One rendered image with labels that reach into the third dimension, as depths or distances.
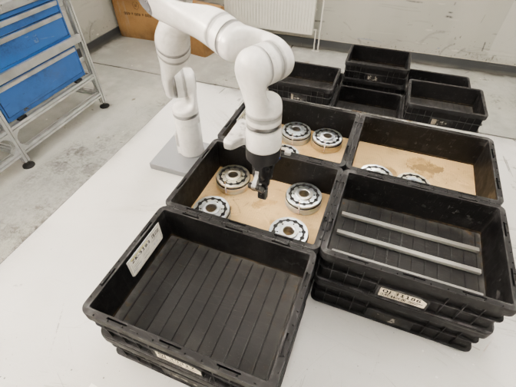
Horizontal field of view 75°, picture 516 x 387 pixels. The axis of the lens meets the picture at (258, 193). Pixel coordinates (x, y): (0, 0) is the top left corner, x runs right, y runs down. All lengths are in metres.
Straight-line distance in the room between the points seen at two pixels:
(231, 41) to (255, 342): 0.59
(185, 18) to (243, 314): 0.61
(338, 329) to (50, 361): 0.70
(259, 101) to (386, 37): 3.47
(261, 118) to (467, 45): 3.57
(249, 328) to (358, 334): 0.30
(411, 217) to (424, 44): 3.15
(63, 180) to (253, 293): 1.98
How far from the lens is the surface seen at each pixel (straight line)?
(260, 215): 0.95
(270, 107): 0.62
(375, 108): 2.37
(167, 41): 0.95
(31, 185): 2.68
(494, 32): 4.09
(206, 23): 0.68
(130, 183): 1.32
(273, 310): 0.80
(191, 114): 1.21
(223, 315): 0.80
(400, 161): 1.21
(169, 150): 1.38
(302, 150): 1.18
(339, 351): 0.92
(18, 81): 2.72
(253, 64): 0.57
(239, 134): 0.70
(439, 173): 1.22
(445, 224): 1.07
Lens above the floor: 1.55
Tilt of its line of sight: 45 degrees down
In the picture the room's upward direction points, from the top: straight up
